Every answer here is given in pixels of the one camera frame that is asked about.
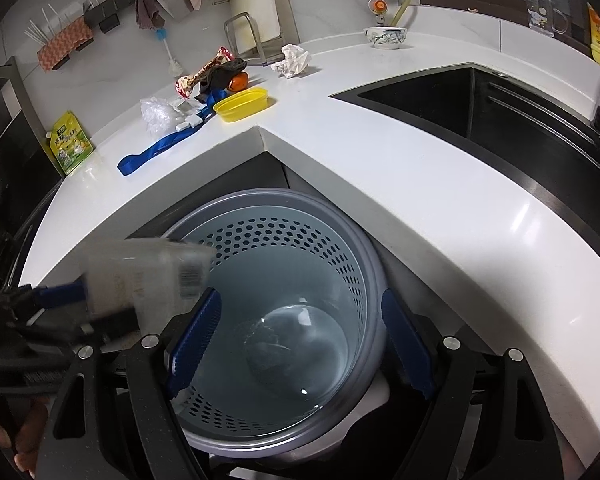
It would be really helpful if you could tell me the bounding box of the orange patterned dish cloth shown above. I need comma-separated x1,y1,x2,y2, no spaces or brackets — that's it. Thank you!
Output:
38,16,94,72

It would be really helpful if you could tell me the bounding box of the white tissue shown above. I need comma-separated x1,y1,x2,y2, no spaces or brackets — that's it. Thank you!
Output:
271,44,311,79

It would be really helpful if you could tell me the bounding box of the left hand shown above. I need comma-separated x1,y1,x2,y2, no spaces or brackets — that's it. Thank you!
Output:
0,396,50,479

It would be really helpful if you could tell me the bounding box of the clear glass mug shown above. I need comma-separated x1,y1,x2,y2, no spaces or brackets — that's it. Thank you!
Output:
526,0,569,37

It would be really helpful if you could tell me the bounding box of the red cream snack wrapper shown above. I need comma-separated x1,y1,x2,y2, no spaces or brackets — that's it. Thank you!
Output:
174,47,235,99

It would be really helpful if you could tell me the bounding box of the white blister package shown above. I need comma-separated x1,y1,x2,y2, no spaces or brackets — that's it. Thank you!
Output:
172,99,214,131

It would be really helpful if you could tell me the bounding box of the brown hanging cloth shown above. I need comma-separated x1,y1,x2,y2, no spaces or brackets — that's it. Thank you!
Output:
135,0,164,30

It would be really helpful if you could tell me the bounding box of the white patterned ceramic bowl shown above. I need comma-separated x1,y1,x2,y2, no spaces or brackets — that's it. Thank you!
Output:
363,26,407,50

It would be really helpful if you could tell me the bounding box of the blue white bottle brush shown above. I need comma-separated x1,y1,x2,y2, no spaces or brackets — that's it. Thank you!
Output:
155,27,184,79

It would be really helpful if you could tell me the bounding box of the yellow plastic lid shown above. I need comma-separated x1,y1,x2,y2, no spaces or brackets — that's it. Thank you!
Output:
213,87,268,122

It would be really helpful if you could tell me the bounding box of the metal cutting board rack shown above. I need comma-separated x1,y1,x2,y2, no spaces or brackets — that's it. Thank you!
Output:
224,12,284,66

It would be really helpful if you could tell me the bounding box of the blue lanyard strap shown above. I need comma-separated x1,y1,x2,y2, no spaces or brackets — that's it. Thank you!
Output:
116,88,229,177

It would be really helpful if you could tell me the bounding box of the dark grey cloth rag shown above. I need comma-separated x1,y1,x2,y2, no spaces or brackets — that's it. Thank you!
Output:
195,58,247,103

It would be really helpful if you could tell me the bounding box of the black oven appliance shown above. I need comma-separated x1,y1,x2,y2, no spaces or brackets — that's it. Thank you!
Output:
0,58,64,292

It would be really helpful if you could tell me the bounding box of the green yellow seasoning pouch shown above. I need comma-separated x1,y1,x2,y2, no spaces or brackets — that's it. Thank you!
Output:
46,110,94,176

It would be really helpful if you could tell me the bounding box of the clear plastic bag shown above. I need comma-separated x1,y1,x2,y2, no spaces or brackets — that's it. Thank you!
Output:
140,96,183,139

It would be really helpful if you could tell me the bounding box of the clear plastic package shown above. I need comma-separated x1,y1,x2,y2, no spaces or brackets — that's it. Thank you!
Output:
80,237,214,321

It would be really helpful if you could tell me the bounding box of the grey perforated trash bin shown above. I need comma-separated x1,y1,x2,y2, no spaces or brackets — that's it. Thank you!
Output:
166,188,387,458

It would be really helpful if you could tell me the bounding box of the black kitchen sink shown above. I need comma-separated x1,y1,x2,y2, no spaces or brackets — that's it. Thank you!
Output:
336,64,600,256

